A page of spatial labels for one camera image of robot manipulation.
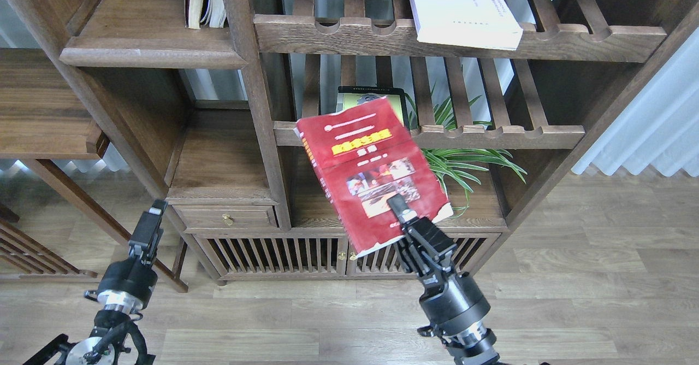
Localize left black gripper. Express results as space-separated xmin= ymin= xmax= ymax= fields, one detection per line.
xmin=85 ymin=199 xmax=168 ymax=315

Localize dark wooden bookshelf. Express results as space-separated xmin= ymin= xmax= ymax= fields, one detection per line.
xmin=7 ymin=0 xmax=697 ymax=284

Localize upright cream books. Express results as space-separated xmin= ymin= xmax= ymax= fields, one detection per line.
xmin=185 ymin=0 xmax=227 ymax=29

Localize wooden side table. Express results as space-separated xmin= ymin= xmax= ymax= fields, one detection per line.
xmin=0 ymin=47 xmax=189 ymax=293

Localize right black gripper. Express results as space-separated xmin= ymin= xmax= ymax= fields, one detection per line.
xmin=387 ymin=195 xmax=491 ymax=339

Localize white and purple book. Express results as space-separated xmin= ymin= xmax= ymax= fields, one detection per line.
xmin=410 ymin=0 xmax=523 ymax=51

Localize white curtain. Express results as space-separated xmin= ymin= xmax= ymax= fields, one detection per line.
xmin=572 ymin=31 xmax=698 ymax=176

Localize brass drawer knob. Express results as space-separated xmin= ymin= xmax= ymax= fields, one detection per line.
xmin=222 ymin=214 xmax=234 ymax=227

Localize black and green book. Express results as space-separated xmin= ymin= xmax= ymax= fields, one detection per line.
xmin=335 ymin=86 xmax=410 ymax=128

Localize brass cabinet door knobs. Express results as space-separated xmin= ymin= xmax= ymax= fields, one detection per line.
xmin=337 ymin=251 xmax=358 ymax=261

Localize red cover book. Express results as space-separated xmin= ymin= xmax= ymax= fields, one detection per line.
xmin=295 ymin=97 xmax=453 ymax=257

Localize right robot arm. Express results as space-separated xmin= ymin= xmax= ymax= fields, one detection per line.
xmin=388 ymin=194 xmax=501 ymax=364

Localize spider plant in white pot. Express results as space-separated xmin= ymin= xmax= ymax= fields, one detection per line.
xmin=404 ymin=93 xmax=527 ymax=218

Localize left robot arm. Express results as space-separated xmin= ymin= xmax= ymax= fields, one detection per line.
xmin=26 ymin=199 xmax=168 ymax=364

